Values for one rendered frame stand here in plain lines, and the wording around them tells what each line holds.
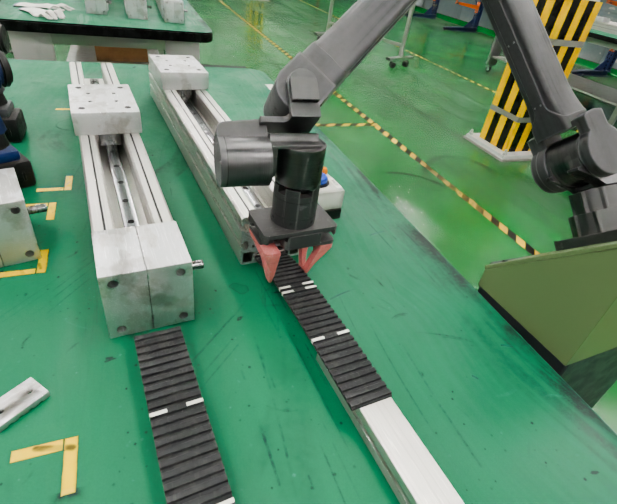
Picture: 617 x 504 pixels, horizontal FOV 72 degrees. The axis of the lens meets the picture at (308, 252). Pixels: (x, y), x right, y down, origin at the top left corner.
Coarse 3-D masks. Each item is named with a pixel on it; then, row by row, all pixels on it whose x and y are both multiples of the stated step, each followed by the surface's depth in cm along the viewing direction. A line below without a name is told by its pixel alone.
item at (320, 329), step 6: (318, 324) 52; (324, 324) 52; (330, 324) 52; (336, 324) 53; (342, 324) 52; (306, 330) 51; (312, 330) 51; (318, 330) 51; (324, 330) 51; (330, 330) 51; (336, 330) 52; (312, 336) 50; (318, 336) 51
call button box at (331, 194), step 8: (328, 176) 79; (328, 184) 76; (336, 184) 77; (320, 192) 74; (328, 192) 74; (336, 192) 75; (344, 192) 76; (320, 200) 74; (328, 200) 75; (336, 200) 76; (328, 208) 76; (336, 208) 77; (336, 216) 78
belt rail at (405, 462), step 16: (384, 400) 45; (352, 416) 45; (368, 416) 43; (384, 416) 43; (400, 416) 43; (368, 432) 43; (384, 432) 42; (400, 432) 42; (368, 448) 43; (384, 448) 40; (400, 448) 41; (416, 448) 41; (384, 464) 41; (400, 464) 39; (416, 464) 40; (432, 464) 40; (400, 480) 39; (416, 480) 38; (432, 480) 38; (448, 480) 39; (400, 496) 39; (416, 496) 37; (432, 496) 37; (448, 496) 38
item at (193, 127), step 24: (168, 96) 96; (192, 96) 106; (168, 120) 101; (192, 120) 86; (216, 120) 90; (192, 144) 82; (192, 168) 85; (216, 192) 70; (240, 192) 65; (264, 192) 71; (216, 216) 73; (240, 216) 60; (240, 240) 62
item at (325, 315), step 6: (318, 312) 54; (324, 312) 54; (330, 312) 54; (300, 318) 52; (306, 318) 53; (312, 318) 53; (318, 318) 53; (324, 318) 53; (330, 318) 53; (336, 318) 53; (300, 324) 52; (306, 324) 52; (312, 324) 52
